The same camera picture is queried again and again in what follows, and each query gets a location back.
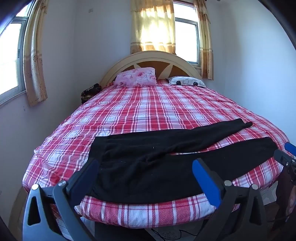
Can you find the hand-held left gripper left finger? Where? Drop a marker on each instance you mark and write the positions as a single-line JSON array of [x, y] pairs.
[[89, 171]]

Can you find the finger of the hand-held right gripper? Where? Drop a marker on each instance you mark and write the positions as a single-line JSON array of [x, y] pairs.
[[284, 161], [290, 148]]

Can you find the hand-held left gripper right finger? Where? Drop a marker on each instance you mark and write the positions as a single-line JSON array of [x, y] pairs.
[[206, 179]]

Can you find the black pants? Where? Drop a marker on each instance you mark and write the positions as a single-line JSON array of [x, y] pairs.
[[150, 171]]

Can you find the red plaid bedsheet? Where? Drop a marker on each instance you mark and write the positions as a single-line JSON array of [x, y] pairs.
[[138, 111]]

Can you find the dark bundled cloth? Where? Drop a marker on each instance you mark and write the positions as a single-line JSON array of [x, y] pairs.
[[89, 92]]

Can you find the white pillow with black spots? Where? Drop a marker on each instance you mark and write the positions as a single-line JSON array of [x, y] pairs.
[[185, 81]]

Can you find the pink floral pillow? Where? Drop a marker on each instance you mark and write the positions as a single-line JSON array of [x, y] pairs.
[[136, 76]]

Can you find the cream wooden headboard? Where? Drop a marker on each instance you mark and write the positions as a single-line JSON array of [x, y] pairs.
[[148, 56]]

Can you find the grey framed window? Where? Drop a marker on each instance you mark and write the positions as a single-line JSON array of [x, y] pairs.
[[9, 58], [187, 39]]

